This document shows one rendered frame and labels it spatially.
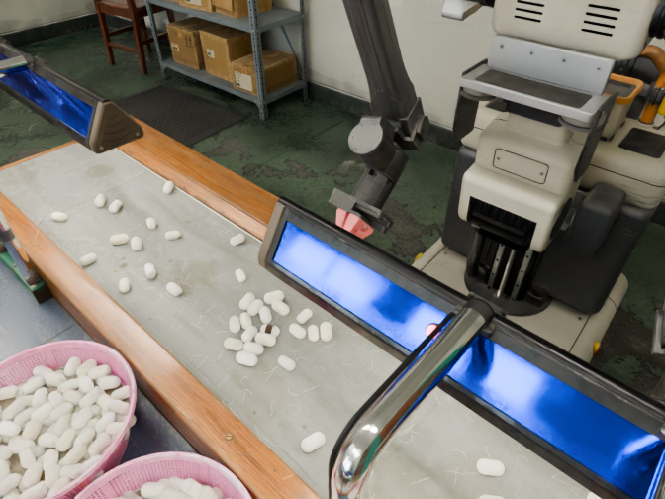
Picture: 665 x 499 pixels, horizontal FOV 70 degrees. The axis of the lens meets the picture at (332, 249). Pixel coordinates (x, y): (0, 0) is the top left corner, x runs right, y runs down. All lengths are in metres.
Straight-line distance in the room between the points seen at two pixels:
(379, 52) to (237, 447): 0.59
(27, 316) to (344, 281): 0.80
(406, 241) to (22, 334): 1.57
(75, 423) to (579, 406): 0.67
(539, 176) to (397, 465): 0.69
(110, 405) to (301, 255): 0.45
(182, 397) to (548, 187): 0.84
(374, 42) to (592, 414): 0.55
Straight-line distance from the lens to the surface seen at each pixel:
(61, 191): 1.33
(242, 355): 0.80
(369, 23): 0.73
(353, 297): 0.44
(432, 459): 0.73
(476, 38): 2.71
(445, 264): 1.68
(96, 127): 0.77
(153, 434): 0.86
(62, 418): 0.84
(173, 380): 0.79
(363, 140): 0.74
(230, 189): 1.15
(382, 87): 0.78
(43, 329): 1.08
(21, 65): 0.96
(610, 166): 1.37
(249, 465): 0.70
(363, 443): 0.31
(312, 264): 0.46
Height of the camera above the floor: 1.39
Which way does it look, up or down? 41 degrees down
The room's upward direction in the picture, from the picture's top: straight up
